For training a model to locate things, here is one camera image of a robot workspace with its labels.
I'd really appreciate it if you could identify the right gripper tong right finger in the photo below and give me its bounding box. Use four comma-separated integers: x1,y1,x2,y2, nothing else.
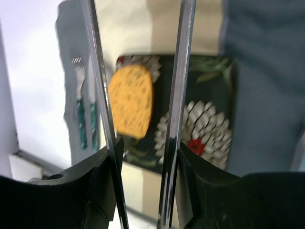
157,0,305,229

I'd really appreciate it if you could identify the knife with teal handle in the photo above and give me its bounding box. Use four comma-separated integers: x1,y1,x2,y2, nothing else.
87,56,98,153

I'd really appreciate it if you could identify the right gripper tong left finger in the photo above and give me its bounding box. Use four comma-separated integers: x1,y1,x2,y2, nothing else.
0,0,128,229

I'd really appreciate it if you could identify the fork with teal handle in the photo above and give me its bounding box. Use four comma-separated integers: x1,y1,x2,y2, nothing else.
71,56,88,149

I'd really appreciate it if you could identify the black floral square plate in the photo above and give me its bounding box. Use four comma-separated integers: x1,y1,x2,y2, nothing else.
116,54,237,173

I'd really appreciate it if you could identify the aluminium table rail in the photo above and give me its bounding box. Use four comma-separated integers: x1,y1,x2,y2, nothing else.
13,150,64,177

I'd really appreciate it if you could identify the yellow bread slice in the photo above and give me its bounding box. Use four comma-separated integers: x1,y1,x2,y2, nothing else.
108,64,153,139

